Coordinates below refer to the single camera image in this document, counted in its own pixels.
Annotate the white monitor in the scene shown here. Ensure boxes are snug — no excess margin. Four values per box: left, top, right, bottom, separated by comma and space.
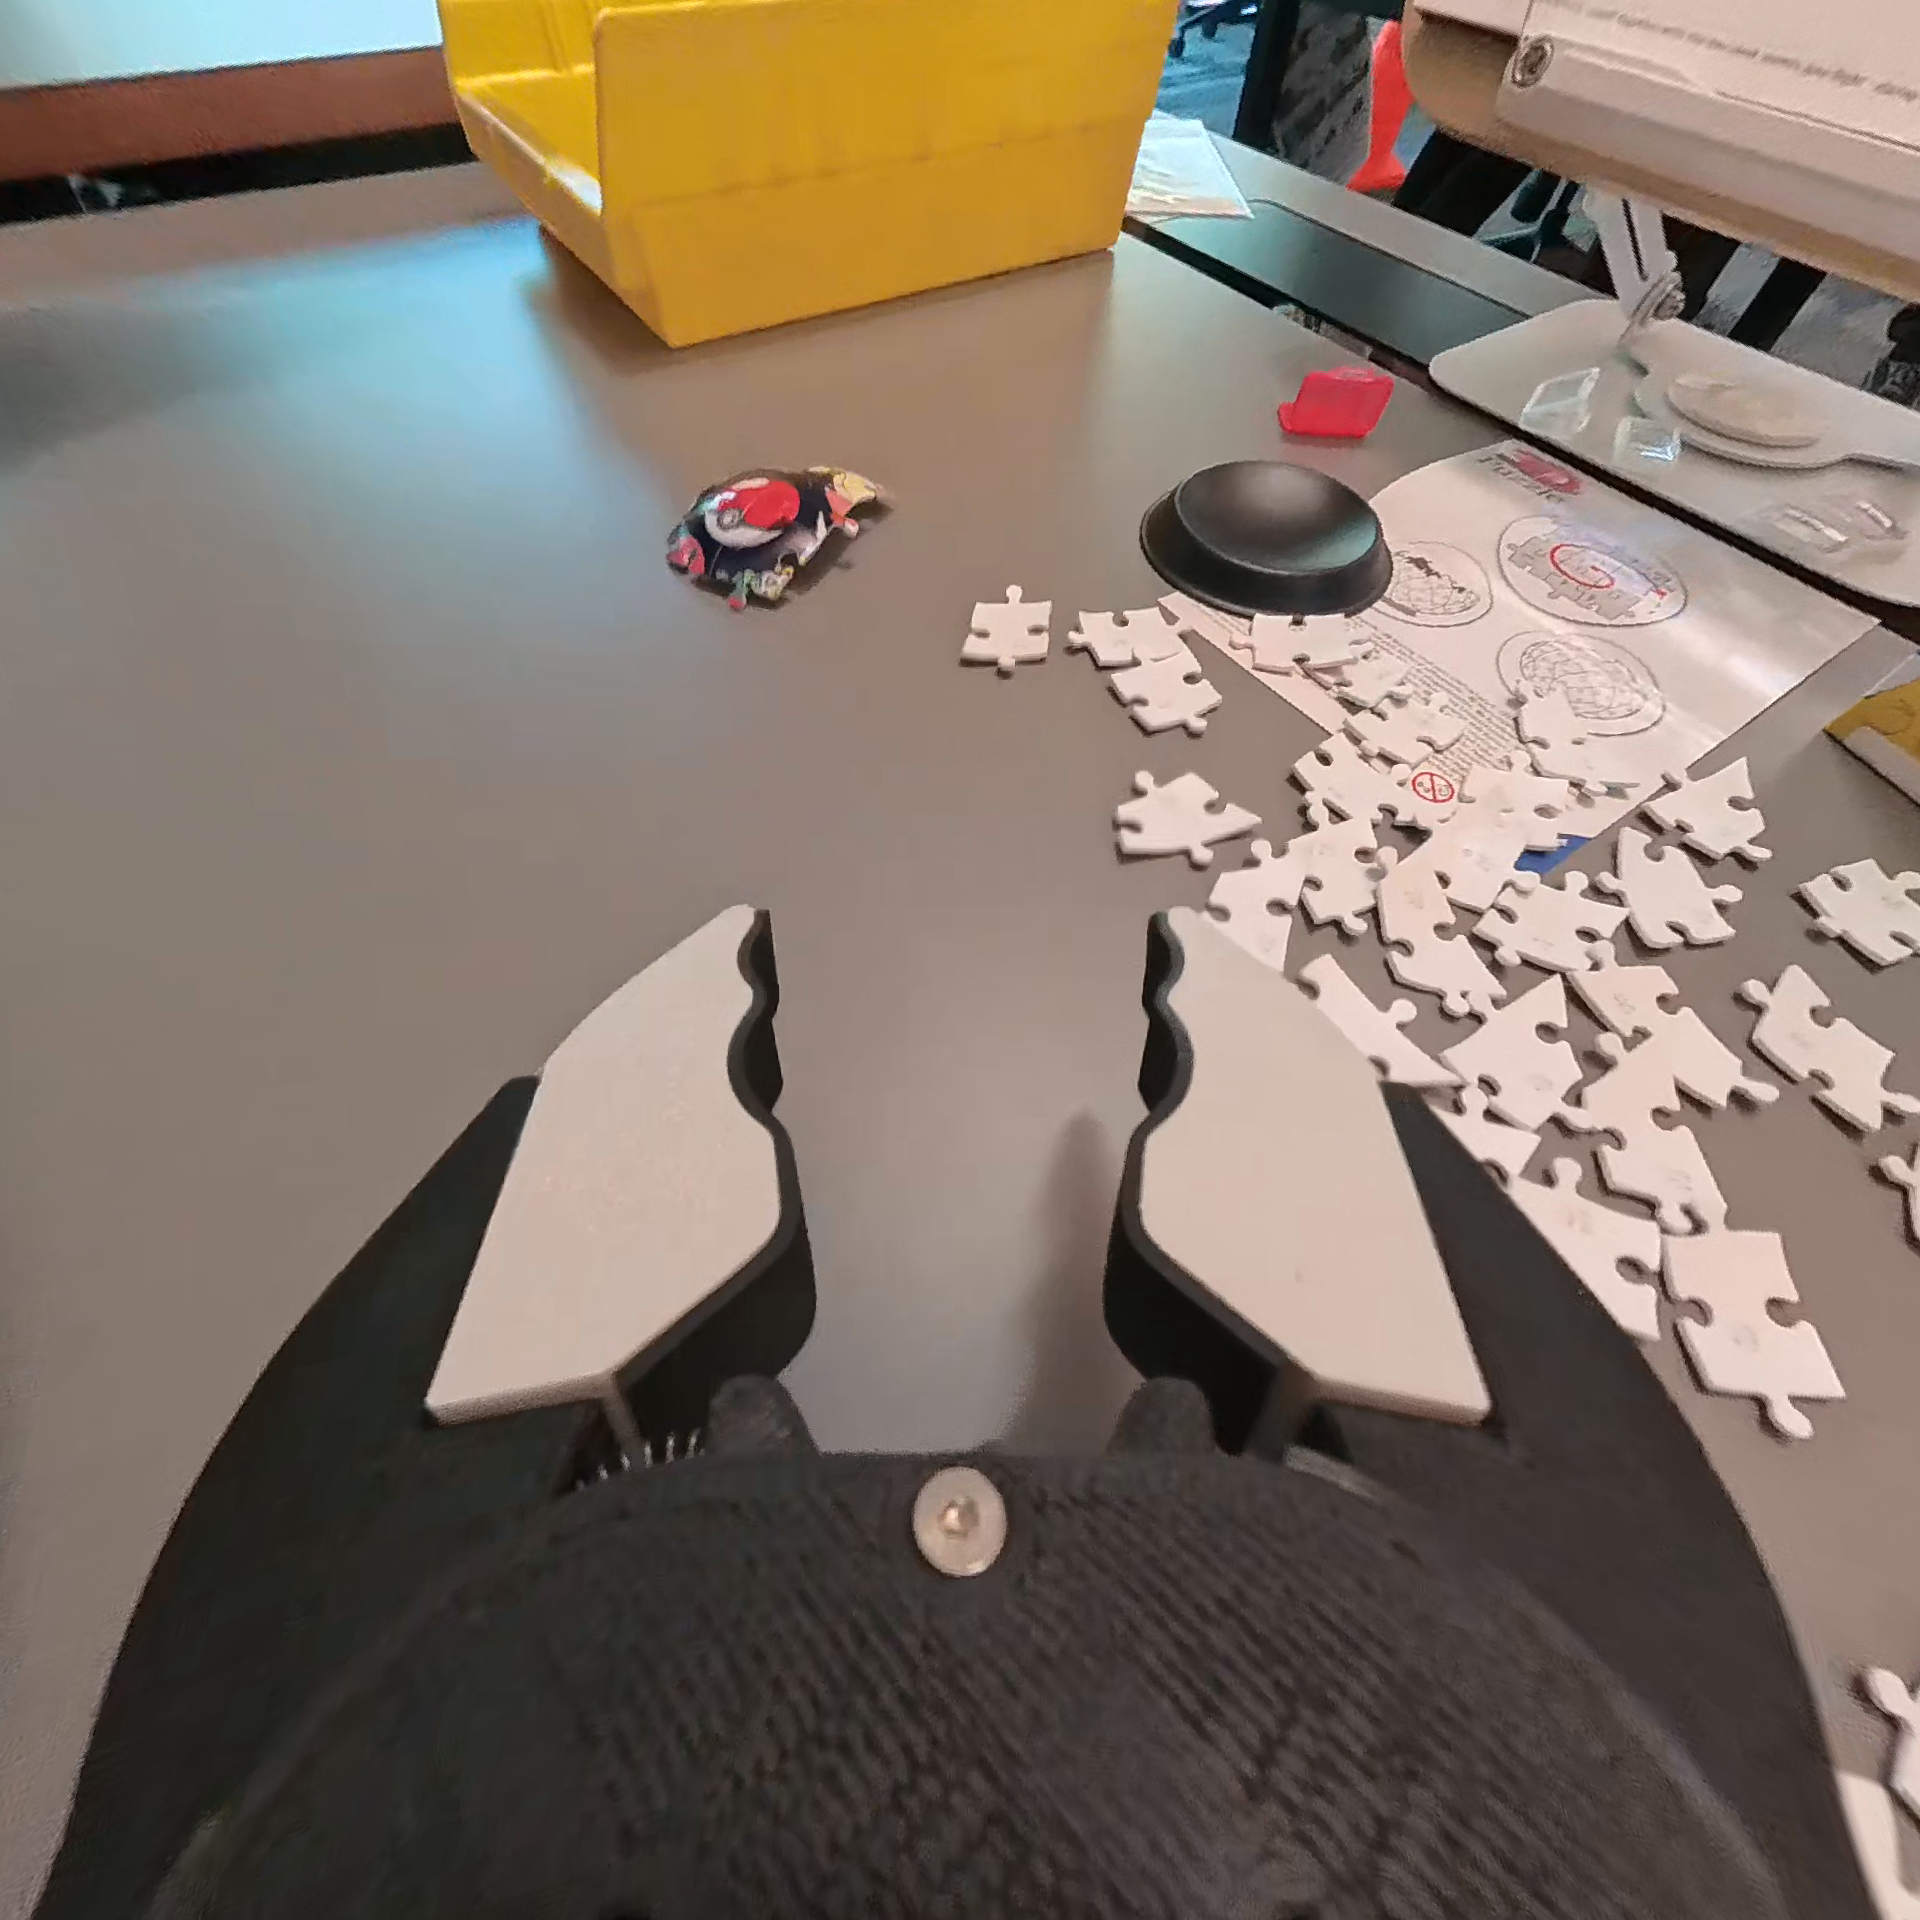
1402, 0, 1920, 286

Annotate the orange cone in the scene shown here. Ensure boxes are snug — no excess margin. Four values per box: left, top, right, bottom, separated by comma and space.
1345, 17, 1413, 197

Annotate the round white disc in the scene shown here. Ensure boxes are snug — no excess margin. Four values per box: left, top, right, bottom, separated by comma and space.
1665, 365, 1828, 451

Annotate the red plastic part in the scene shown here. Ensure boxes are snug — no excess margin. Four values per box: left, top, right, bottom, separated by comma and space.
1277, 362, 1397, 439

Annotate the black dome puzzle stand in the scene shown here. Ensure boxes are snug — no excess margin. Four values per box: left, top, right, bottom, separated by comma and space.
1139, 461, 1394, 618

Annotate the clear plastic bag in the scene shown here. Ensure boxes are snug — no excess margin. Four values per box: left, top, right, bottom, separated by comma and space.
1126, 111, 1250, 226

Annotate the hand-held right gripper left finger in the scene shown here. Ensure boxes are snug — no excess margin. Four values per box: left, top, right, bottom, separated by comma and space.
424, 904, 821, 1445

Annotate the black desk cable cover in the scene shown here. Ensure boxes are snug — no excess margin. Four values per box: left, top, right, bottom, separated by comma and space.
1126, 186, 1584, 368

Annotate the pile of white puzzle pieces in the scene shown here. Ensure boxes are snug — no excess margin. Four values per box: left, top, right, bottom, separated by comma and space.
962, 583, 1920, 1826

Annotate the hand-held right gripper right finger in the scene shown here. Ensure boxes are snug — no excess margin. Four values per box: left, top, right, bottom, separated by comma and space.
1105, 909, 1497, 1456

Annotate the yellow plastic bin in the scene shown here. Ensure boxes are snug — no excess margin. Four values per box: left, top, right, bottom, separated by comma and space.
439, 0, 1183, 348

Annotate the silver monitor stand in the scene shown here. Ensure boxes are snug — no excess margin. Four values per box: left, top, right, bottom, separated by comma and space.
1426, 186, 1920, 609

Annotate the colourful curved puzzle ball section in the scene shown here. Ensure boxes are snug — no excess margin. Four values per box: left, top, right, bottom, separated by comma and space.
663, 461, 893, 615

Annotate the brown-edged table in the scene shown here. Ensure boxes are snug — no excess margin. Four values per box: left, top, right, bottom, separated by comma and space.
0, 46, 470, 186

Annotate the white instruction sheet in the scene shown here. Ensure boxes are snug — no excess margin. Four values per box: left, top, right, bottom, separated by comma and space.
1163, 439, 1881, 866

